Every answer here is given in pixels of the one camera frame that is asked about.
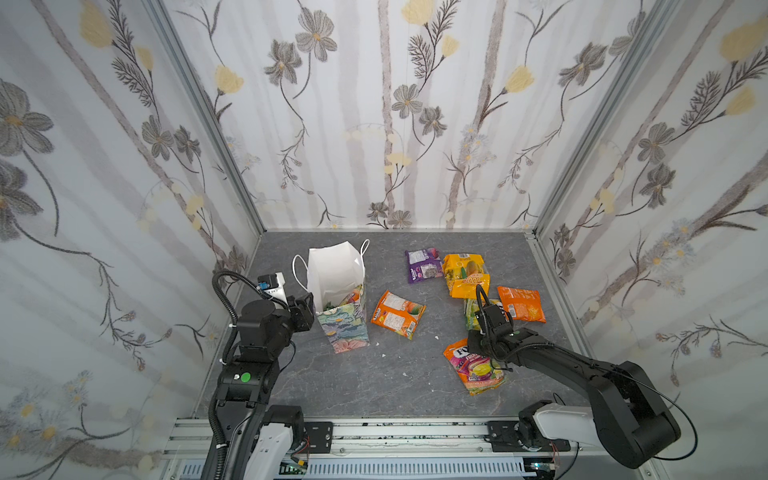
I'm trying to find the green yellow Fox's candy packet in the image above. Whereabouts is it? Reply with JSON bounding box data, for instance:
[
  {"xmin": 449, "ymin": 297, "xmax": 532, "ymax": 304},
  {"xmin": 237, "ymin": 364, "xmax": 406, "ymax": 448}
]
[{"xmin": 464, "ymin": 299, "xmax": 482, "ymax": 331}]

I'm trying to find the pink Fox's candy packet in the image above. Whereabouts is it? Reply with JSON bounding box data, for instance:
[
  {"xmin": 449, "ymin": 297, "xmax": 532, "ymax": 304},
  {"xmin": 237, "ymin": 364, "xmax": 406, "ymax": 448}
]
[{"xmin": 443, "ymin": 339, "xmax": 505, "ymax": 396}]

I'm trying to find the floral white paper bag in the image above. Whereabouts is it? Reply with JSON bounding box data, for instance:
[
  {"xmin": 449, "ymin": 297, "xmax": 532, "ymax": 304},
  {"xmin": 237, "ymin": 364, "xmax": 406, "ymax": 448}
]
[{"xmin": 291, "ymin": 239, "xmax": 370, "ymax": 354}]

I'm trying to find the orange white snack packet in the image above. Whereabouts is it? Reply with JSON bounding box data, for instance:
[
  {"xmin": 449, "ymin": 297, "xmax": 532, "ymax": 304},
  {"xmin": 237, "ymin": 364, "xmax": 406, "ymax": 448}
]
[{"xmin": 371, "ymin": 291, "xmax": 426, "ymax": 340}]

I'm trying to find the red orange Fox's candy packet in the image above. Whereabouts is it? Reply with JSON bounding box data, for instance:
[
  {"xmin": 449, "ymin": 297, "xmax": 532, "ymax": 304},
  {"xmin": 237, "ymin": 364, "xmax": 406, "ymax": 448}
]
[{"xmin": 340, "ymin": 284, "xmax": 364, "ymax": 306}]

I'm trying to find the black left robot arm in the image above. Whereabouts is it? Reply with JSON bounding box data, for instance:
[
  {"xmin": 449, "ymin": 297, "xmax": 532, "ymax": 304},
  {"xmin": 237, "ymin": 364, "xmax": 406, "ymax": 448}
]
[{"xmin": 201, "ymin": 270, "xmax": 315, "ymax": 479}]

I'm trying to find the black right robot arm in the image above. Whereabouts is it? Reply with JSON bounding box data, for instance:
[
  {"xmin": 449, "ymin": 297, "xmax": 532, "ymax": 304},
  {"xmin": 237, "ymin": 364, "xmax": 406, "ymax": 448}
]
[{"xmin": 468, "ymin": 286, "xmax": 682, "ymax": 469}]

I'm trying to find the yellow mango gummy packet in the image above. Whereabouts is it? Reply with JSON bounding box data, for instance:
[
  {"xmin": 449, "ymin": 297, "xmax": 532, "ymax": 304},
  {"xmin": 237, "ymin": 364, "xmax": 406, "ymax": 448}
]
[{"xmin": 442, "ymin": 253, "xmax": 490, "ymax": 299}]

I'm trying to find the orange chips packet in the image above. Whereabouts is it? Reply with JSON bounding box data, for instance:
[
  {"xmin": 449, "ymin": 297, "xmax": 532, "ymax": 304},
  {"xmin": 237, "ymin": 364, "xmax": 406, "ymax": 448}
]
[{"xmin": 497, "ymin": 286, "xmax": 546, "ymax": 323}]

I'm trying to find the purple snack packet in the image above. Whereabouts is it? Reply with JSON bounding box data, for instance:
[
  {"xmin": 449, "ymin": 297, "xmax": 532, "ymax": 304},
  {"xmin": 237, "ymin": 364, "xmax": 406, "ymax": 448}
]
[{"xmin": 405, "ymin": 248, "xmax": 444, "ymax": 284}]

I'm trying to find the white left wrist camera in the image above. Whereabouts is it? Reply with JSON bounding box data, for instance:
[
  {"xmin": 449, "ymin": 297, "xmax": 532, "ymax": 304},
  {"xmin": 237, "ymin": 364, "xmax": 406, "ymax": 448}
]
[{"xmin": 256, "ymin": 272, "xmax": 287, "ymax": 302}]

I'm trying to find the white cable duct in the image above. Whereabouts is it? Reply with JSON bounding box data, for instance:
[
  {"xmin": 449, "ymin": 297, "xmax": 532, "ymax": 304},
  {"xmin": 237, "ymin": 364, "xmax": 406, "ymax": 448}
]
[{"xmin": 303, "ymin": 457, "xmax": 537, "ymax": 479}]

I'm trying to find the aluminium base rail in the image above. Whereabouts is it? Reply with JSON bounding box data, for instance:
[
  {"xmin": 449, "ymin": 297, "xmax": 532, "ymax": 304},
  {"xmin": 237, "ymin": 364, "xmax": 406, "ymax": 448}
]
[{"xmin": 157, "ymin": 416, "xmax": 661, "ymax": 480}]

